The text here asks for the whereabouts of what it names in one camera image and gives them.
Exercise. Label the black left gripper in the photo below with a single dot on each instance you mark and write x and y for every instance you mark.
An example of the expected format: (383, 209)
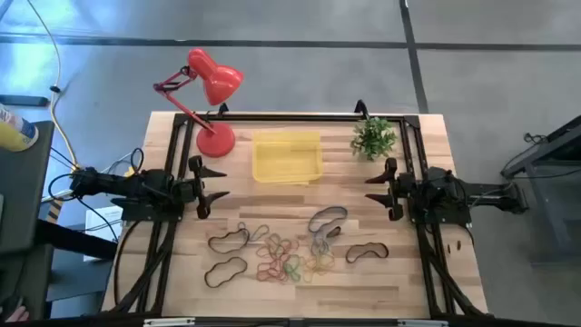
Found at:
(199, 191)

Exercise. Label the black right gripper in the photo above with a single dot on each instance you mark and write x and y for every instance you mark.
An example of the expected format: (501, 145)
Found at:
(401, 188)

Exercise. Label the black rubber band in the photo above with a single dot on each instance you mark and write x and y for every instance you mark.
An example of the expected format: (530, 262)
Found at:
(209, 244)
(205, 277)
(347, 255)

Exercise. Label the small dark brown rubber band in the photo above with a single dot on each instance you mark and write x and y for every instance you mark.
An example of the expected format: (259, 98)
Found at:
(336, 231)

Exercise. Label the thin light blue rubber band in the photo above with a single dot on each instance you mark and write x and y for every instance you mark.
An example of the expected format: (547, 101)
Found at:
(268, 230)

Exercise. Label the yellow rubber band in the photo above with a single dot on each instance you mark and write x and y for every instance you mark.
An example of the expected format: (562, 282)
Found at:
(331, 265)
(318, 271)
(333, 250)
(304, 268)

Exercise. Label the green rubber band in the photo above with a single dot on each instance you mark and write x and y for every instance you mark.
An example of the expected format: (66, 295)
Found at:
(286, 247)
(290, 258)
(295, 277)
(272, 237)

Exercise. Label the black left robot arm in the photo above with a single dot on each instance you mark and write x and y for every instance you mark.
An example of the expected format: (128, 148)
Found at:
(113, 184)

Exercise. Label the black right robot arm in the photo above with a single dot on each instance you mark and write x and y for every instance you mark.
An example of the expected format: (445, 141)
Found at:
(476, 193)

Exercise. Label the yellow translucent plastic bin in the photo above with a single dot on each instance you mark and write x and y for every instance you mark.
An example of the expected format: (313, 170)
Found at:
(286, 156)

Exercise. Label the red desk lamp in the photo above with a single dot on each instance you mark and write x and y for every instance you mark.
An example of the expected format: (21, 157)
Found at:
(215, 141)

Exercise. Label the small green potted plant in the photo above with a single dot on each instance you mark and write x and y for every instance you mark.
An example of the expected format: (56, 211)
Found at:
(373, 138)

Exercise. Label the white paper sheet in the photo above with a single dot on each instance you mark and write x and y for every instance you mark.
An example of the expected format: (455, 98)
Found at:
(102, 222)

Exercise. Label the dark grey metal cart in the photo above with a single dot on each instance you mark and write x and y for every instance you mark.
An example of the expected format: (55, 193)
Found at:
(544, 152)

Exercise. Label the dark grey side table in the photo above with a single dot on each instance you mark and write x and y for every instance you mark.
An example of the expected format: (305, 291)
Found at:
(22, 204)

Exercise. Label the yellow blue cylindrical canister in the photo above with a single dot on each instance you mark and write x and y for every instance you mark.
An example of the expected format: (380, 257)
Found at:
(16, 134)

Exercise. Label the black flat bar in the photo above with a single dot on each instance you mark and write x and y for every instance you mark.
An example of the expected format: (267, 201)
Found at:
(22, 101)

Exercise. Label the person's hand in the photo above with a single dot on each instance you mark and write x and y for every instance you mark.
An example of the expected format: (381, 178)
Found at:
(18, 314)

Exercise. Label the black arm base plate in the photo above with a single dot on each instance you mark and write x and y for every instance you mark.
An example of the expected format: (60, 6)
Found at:
(136, 213)
(445, 219)

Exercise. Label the black triangular bracket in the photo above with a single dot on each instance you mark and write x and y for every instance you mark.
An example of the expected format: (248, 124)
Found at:
(361, 109)
(223, 110)

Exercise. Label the black aluminium table frame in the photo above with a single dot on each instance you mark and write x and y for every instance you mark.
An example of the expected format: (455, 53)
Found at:
(295, 117)

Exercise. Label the silver bracket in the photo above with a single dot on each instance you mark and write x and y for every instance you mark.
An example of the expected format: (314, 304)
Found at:
(422, 323)
(168, 322)

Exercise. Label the yellow black striped post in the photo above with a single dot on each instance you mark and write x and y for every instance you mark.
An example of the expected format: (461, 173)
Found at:
(55, 210)

